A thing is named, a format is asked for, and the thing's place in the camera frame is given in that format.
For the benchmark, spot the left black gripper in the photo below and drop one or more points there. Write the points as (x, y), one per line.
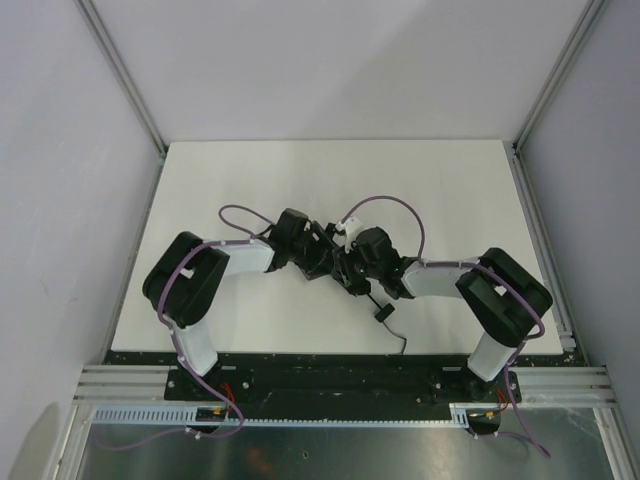
(324, 245)

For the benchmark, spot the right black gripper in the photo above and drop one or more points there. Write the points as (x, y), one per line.
(347, 270)

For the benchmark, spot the black folding umbrella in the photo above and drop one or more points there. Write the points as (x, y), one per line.
(368, 254)

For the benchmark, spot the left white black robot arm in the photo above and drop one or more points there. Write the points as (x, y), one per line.
(183, 283)

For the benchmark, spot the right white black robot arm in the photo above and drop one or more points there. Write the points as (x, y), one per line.
(506, 299)

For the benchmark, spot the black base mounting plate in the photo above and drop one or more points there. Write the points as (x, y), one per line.
(355, 387)

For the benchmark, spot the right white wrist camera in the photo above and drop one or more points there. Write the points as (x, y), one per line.
(349, 229)

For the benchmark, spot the grey slotted cable duct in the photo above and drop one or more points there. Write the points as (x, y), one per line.
(194, 416)

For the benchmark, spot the right aluminium frame post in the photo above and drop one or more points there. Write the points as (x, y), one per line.
(576, 42)

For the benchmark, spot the aluminium frame post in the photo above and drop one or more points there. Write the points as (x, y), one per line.
(103, 39)
(576, 42)

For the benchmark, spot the left aluminium frame post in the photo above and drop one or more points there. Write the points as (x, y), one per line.
(103, 39)

